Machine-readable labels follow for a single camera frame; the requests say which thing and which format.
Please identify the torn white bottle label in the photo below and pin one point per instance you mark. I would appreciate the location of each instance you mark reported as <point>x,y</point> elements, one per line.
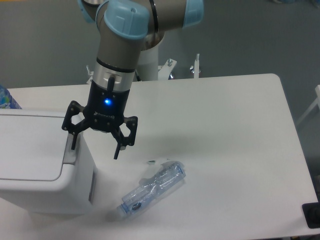
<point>153,167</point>

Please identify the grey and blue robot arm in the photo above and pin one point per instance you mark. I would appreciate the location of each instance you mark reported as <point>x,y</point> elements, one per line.
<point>123,26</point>

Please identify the crushed clear plastic bottle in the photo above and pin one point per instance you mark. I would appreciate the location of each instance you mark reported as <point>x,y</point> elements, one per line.
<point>168,179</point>

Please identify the blue labelled water bottle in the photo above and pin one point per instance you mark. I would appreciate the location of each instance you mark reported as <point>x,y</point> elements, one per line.
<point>6,99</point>

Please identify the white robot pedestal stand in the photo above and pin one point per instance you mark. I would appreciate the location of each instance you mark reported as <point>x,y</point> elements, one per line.
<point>148,68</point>

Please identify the white push-lid trash can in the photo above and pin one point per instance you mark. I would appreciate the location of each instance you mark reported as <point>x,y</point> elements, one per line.
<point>43,168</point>

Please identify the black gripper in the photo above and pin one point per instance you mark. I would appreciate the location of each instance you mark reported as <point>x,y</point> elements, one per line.
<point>107,110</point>

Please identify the white frame at right edge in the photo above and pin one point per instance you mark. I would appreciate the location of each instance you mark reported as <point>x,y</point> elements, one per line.
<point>311,110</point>

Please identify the black clamp at table edge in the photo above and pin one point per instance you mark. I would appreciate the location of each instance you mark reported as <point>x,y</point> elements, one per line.
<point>311,213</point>

